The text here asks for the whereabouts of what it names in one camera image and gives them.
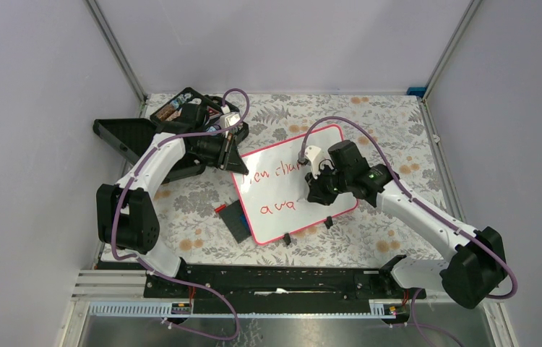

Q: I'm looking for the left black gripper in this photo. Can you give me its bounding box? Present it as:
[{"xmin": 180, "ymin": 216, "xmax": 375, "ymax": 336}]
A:
[{"xmin": 190, "ymin": 132, "xmax": 249, "ymax": 175}]

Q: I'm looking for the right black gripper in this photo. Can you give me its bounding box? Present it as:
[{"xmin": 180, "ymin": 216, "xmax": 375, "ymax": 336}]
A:
[{"xmin": 305, "ymin": 162, "xmax": 351, "ymax": 205}]

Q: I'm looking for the pink framed whiteboard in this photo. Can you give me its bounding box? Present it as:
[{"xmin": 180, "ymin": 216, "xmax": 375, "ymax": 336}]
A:
[{"xmin": 232, "ymin": 134, "xmax": 358, "ymax": 245}]

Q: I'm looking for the red marker cap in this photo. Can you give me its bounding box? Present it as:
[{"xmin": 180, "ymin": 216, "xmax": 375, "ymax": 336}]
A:
[{"xmin": 215, "ymin": 204, "xmax": 226, "ymax": 213}]

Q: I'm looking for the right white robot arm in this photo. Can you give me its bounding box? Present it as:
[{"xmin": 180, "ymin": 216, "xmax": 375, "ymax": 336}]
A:
[{"xmin": 299, "ymin": 140, "xmax": 509, "ymax": 309}]

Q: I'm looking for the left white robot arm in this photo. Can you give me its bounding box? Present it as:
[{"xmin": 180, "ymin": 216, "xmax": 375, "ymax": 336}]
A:
[{"xmin": 96, "ymin": 103, "xmax": 249, "ymax": 297}]

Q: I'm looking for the black poker chip case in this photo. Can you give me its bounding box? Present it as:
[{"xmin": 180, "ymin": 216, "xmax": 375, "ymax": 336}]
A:
[{"xmin": 93, "ymin": 87, "xmax": 249, "ymax": 184}]

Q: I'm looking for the dark grey lego baseplate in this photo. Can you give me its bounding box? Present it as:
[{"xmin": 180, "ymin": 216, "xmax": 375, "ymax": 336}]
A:
[{"xmin": 217, "ymin": 200, "xmax": 251, "ymax": 244}]

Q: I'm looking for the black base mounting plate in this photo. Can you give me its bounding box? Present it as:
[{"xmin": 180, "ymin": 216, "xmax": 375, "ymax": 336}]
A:
[{"xmin": 144, "ymin": 264, "xmax": 426, "ymax": 314}]

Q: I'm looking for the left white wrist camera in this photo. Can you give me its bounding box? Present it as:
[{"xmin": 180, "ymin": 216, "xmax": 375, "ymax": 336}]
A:
[{"xmin": 218, "ymin": 106, "xmax": 241, "ymax": 137}]

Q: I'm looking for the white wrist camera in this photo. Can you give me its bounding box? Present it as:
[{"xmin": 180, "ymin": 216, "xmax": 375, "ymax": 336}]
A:
[
  {"xmin": 298, "ymin": 145, "xmax": 329, "ymax": 179},
  {"xmin": 218, "ymin": 106, "xmax": 241, "ymax": 137}
]

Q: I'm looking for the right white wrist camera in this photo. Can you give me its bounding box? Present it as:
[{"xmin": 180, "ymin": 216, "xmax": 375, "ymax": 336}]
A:
[{"xmin": 298, "ymin": 145, "xmax": 329, "ymax": 179}]

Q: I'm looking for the blue corner bracket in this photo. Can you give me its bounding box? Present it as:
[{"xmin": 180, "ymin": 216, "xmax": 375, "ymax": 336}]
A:
[{"xmin": 406, "ymin": 87, "xmax": 427, "ymax": 98}]

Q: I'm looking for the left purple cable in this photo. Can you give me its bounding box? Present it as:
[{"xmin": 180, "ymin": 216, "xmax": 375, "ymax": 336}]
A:
[{"xmin": 110, "ymin": 88, "xmax": 251, "ymax": 341}]

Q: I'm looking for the purple cable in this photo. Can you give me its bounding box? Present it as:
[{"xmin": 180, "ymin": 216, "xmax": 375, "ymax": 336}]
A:
[
  {"xmin": 297, "ymin": 116, "xmax": 519, "ymax": 347},
  {"xmin": 110, "ymin": 88, "xmax": 251, "ymax": 341}
]

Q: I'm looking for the aluminium frame rail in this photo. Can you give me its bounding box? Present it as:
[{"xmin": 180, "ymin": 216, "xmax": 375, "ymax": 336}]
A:
[{"xmin": 84, "ymin": 0, "xmax": 147, "ymax": 103}]

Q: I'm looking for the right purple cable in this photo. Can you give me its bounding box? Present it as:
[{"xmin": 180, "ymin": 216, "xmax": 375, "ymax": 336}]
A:
[{"xmin": 297, "ymin": 116, "xmax": 519, "ymax": 347}]

